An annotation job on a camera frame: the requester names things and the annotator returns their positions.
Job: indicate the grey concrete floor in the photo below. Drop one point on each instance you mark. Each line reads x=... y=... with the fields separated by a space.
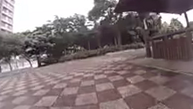
x=186 y=66

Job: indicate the row of green trees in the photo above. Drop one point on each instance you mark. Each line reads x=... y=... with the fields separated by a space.
x=59 y=37

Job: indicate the low green hedge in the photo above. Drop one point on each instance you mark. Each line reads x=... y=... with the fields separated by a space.
x=94 y=52

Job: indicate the red grey checkered paving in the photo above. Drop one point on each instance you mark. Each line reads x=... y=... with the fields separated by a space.
x=87 y=91

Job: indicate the white fence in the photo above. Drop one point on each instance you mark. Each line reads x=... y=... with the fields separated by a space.
x=18 y=65

